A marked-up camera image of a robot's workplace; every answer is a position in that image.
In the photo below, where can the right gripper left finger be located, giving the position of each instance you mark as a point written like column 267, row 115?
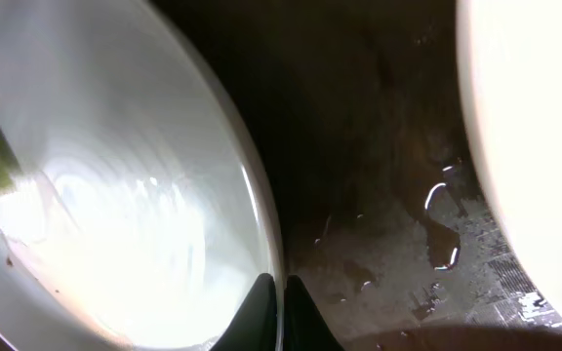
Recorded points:
column 254, row 327

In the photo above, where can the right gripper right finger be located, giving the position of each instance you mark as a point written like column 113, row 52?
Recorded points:
column 304, row 327

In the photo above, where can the white plate with ring pattern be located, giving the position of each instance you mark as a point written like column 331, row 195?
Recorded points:
column 142, row 215

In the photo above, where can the white plate with sauce streak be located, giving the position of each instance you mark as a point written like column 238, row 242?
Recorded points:
column 509, row 57

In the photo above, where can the dark brown serving tray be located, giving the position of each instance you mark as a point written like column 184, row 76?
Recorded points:
column 354, row 108

